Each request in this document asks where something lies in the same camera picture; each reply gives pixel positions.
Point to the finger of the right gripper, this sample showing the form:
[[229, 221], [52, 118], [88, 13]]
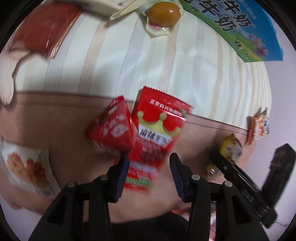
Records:
[[245, 187], [280, 170]]

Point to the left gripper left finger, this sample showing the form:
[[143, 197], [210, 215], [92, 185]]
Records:
[[81, 211]]

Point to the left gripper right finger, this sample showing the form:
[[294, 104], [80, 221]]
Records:
[[235, 219]]

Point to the white cranberry oat cookie packet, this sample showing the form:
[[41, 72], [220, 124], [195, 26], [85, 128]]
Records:
[[29, 169]]

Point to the red cup-shaped snack packet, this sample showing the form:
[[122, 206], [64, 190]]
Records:
[[113, 129]]

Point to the red crown snack packet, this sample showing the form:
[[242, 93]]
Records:
[[159, 119]]

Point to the Franzzi cookie package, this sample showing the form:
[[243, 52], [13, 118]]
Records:
[[112, 9]]

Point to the orange white snack packet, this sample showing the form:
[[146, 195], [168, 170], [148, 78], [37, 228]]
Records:
[[259, 127]]

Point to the yellow snack packet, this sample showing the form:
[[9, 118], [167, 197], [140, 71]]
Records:
[[231, 148]]

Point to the striped cream pink blanket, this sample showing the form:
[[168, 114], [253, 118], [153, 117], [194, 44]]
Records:
[[56, 99]]

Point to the blue green milk carton box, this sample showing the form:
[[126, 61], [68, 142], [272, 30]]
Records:
[[244, 25]]

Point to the cat print knitted pillow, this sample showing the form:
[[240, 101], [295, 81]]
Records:
[[9, 61]]

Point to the dark red snack bag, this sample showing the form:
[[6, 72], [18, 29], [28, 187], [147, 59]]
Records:
[[45, 28]]

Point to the braised egg in clear pack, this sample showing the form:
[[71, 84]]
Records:
[[161, 17]]

